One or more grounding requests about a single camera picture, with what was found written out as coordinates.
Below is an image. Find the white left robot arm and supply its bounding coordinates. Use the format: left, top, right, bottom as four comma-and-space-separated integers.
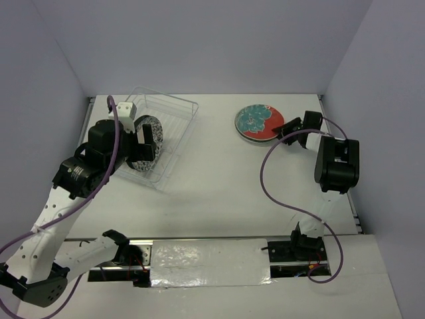
1, 118, 156, 308

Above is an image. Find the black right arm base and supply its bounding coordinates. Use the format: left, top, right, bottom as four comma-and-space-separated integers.
260, 240, 331, 279

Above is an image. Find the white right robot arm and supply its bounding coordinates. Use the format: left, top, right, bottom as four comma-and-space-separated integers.
272, 111, 359, 260

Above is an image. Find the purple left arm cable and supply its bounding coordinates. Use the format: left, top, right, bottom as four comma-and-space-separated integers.
0, 95, 120, 315

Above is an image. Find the clear wire dish rack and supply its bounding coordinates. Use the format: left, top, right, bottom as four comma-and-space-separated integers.
114, 86, 199, 190

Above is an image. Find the red teal floral plate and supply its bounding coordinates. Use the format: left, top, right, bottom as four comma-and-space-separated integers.
238, 131, 276, 145

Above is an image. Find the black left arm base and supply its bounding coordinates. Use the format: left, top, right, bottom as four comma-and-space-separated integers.
87, 239, 153, 288

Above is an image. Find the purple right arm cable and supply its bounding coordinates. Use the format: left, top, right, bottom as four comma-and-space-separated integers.
259, 116, 349, 284

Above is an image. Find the blue white floral plate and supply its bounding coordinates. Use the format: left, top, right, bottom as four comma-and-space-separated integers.
127, 115, 163, 172

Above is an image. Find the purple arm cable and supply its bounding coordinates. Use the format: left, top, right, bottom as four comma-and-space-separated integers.
259, 116, 349, 284
0, 95, 120, 315

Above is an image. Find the silver foil sheet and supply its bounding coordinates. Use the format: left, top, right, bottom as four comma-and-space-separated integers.
150, 239, 272, 288

